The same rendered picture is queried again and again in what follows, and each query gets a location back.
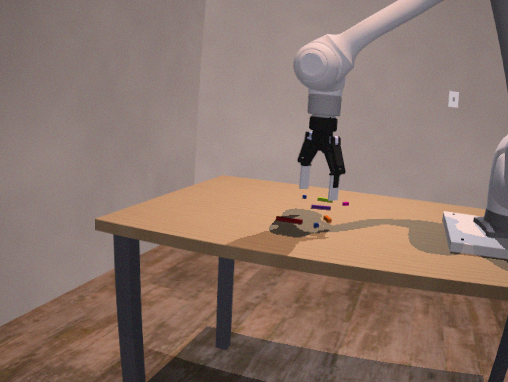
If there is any red rod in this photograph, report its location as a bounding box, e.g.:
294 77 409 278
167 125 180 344
276 216 303 224

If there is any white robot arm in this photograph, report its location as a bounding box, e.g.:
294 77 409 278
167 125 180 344
294 0 508 239

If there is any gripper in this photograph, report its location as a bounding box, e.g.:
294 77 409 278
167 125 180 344
297 116 346 201

